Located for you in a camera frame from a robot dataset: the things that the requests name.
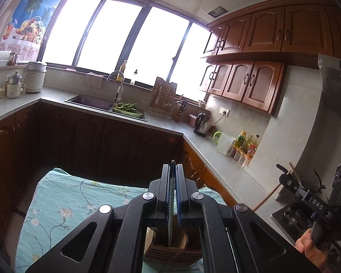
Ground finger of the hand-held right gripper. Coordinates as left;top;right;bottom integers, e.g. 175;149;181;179
276;163;302;190

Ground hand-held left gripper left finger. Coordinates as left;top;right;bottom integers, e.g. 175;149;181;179
25;163;174;273

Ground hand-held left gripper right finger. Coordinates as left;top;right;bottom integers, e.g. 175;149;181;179
174;163;320;273

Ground brown wooden chopstick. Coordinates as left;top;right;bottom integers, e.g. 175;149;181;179
288;162;302;185

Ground plain-handled steel fork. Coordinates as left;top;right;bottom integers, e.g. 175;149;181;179
168;161;177;247

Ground dark wooden utensil holder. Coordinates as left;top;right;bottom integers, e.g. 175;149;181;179
143;213;203;263

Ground person's right hand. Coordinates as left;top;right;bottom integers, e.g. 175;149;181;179
295;227;331;262

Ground orange-brown lower cabinets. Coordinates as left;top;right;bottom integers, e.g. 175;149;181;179
182;141;237;207

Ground red-capped sauce bottle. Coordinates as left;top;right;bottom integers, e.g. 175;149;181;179
246;144;258;160

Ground row of spice jars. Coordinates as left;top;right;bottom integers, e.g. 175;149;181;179
230;146;252;167

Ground yellow oil bottle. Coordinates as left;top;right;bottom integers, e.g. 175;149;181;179
236;131;247;149

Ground clear plastic pitcher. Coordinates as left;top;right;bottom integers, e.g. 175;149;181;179
216;133;236;155

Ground grey kitchen countertop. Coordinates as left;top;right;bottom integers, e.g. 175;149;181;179
0;87;302;228

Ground black and steel electric kettle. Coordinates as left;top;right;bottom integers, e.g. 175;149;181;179
193;113;211;137

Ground knife block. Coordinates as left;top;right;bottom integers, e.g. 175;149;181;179
172;94;190;123

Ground green basket of vegetables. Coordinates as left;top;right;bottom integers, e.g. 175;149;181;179
113;102;144;119

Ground cutting board rack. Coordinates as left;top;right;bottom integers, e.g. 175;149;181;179
149;77;178;120

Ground teal floral tablecloth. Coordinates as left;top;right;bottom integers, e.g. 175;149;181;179
14;168;228;273

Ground dark wooden lower cabinets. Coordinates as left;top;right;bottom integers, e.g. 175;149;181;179
0;102;188;251

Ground steel range hood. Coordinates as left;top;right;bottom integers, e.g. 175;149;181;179
318;54;341;118

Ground steel sink faucet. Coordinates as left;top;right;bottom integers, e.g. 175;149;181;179
106;71;126;104

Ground kitchen sink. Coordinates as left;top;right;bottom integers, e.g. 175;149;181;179
64;95;114;111

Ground brown wooden upper cabinets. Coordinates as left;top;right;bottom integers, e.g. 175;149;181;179
200;0;341;117

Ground yellow dish soap bottle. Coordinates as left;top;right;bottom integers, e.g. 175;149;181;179
116;60;128;82

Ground pink dish cloth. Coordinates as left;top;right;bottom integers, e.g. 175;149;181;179
82;72;104;87

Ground kitchen window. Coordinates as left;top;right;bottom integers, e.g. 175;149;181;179
41;0;216;103

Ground large white steamer pot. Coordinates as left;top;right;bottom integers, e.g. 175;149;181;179
24;60;48;94

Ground small white electric pot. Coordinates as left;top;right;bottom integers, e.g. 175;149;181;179
6;71;26;99

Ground small steel kettle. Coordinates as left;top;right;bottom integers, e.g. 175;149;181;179
7;53;23;67

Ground white plastic container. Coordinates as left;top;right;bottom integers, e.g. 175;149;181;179
0;51;12;68

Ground fruit and palm wall poster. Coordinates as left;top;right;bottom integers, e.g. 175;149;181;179
0;0;66;63

